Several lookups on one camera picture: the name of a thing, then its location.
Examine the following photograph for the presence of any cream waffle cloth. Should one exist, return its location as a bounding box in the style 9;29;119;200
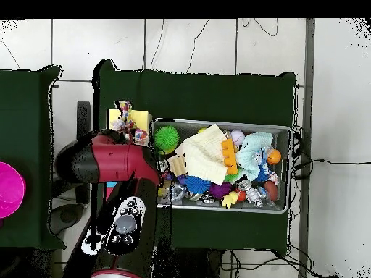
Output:
174;123;230;186

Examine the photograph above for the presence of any blue spiky ball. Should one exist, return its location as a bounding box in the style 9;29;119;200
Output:
183;175;212;194

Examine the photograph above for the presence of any orange plastic compartment tray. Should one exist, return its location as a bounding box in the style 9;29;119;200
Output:
220;138;239;175

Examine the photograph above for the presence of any colourful polka dot cloth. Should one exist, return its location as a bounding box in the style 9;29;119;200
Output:
111;100;150;146

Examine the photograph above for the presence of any wooden box with three holes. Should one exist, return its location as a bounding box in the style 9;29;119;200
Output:
101;108;153;203

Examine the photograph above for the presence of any large green spiky ball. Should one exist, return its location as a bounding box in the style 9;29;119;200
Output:
153;125;180;151

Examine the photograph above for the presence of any purple spiky ball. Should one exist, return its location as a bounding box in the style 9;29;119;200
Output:
208;181;233;200

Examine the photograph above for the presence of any white baseball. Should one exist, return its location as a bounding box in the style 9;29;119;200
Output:
230;129;246;146

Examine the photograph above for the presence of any dark green table cloth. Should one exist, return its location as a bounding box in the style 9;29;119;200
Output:
91;59;298;252

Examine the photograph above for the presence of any mint green knitted cloth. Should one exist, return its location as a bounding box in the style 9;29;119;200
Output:
235;132;274;182

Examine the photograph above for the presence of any silver toy robot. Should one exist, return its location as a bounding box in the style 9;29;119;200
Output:
238;178;264;209

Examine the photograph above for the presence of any small orange basketball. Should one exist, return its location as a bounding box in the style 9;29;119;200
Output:
266;148;283;165

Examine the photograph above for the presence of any small brown football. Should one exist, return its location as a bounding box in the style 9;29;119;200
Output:
263;180;280;203

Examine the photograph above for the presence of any grey stand base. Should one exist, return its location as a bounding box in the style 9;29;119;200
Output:
47;203;88;236

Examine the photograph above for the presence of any dark green side table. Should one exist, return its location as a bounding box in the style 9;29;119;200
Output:
0;65;66;250

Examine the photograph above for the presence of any magenta round disc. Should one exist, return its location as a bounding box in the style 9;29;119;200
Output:
0;161;27;219

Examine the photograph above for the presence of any shallow wire mesh bin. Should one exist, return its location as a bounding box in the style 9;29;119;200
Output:
150;117;292;214

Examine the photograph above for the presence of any black upright post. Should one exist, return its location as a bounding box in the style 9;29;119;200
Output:
75;101;91;205

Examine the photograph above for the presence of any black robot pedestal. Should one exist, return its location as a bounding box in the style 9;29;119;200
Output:
153;247;222;278

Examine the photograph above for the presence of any black power cable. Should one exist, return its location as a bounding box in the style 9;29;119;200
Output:
291;157;371;179

